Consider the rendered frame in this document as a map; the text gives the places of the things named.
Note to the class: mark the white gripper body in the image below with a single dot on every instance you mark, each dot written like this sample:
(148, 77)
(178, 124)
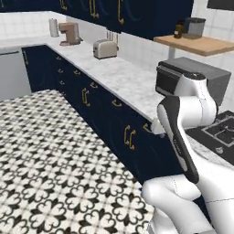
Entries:
(157, 126)

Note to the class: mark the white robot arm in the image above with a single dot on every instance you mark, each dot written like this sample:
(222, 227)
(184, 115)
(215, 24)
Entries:
(195, 100)

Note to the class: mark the grey microwave oven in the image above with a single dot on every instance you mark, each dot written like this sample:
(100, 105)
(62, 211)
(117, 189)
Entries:
(198, 68)

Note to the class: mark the navy base cupboards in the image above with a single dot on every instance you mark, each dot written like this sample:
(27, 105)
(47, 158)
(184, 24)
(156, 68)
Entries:
(103, 122)

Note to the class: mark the black hob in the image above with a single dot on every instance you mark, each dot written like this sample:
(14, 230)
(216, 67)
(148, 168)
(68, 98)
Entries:
(225, 131)

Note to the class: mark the silver toaster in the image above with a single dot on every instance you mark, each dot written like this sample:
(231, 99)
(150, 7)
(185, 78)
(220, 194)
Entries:
(105, 48)

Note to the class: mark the brown glass jar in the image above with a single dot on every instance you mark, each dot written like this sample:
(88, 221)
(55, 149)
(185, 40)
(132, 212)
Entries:
(178, 30)

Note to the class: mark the hanging kitchen tools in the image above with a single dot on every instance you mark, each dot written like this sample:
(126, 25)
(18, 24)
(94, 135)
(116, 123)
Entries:
(112, 35)

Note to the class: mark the grey lidded canister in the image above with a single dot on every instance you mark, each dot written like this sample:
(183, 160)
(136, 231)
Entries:
(195, 28)

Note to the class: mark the beige coffee machine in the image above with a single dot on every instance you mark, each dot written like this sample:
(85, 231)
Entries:
(69, 33)

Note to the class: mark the black extractor hood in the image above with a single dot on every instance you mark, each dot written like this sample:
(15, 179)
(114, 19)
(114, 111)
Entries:
(221, 4)

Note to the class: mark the white paper towel roll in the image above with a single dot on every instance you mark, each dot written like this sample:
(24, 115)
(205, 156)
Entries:
(54, 28)

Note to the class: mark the white dishwasher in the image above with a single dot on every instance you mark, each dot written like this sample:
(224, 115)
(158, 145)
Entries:
(13, 74)

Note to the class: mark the white shelf bracket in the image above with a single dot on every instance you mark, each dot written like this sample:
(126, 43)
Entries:
(172, 52)

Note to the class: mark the wooden wall shelf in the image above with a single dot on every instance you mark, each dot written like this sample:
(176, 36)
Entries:
(201, 44)

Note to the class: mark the navy wall cupboards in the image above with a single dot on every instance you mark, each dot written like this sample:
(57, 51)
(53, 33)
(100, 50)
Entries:
(146, 15)

